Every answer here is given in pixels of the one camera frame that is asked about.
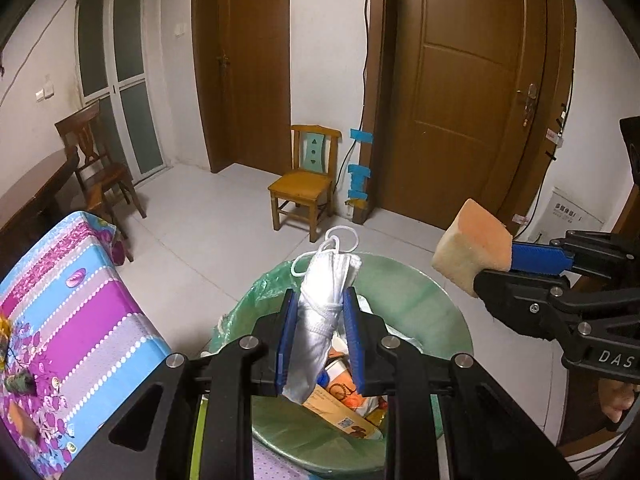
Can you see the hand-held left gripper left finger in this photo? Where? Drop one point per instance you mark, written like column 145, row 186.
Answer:
column 285, row 340

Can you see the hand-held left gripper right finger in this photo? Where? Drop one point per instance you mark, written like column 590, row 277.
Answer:
column 357, row 340

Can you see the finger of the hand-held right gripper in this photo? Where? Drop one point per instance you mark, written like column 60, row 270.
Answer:
column 520, row 300
column 542, row 257

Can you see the white face mask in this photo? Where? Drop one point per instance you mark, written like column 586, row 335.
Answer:
column 320, row 310

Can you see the green plastic bin liner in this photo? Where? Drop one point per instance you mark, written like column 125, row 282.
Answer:
column 250, row 300

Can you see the orange sponge block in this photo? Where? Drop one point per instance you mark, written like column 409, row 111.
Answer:
column 472, row 245

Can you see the green plastic bin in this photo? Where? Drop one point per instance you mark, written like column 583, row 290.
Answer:
column 415, row 290

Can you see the person's right hand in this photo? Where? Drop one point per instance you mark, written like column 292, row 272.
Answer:
column 617, row 400

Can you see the white printed cardboard box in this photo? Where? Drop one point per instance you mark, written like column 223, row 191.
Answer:
column 565, row 215

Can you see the orange printed carton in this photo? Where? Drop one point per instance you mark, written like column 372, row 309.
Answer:
column 340, row 395

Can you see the yellow wrapper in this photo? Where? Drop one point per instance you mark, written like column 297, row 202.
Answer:
column 375, row 410

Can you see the brown cardboard piece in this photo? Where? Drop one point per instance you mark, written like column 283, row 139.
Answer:
column 360, row 210

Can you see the small yellow wooden chair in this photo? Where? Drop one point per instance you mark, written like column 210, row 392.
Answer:
column 302, row 185

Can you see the blue tape patch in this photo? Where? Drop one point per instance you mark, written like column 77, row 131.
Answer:
column 359, row 180

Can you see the brown panelled wooden door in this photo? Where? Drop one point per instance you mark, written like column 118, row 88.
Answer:
column 465, row 85

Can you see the striped colourful tablecloth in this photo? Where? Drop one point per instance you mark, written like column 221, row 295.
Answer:
column 90, row 310

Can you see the blue tape strip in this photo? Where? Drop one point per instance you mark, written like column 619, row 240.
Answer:
column 362, row 136

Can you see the dark wooden chair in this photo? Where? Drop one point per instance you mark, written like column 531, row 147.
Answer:
column 107, row 180

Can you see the small green object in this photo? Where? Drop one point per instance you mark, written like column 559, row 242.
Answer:
column 20, row 384

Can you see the white framed glass door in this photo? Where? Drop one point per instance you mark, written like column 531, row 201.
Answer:
column 135, row 110

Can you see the small orange object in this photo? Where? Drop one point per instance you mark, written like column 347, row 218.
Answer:
column 22, row 422

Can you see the dark wooden table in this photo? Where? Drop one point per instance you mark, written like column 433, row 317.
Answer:
column 35, row 195

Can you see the white double wall switch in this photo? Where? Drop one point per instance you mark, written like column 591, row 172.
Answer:
column 44, row 92

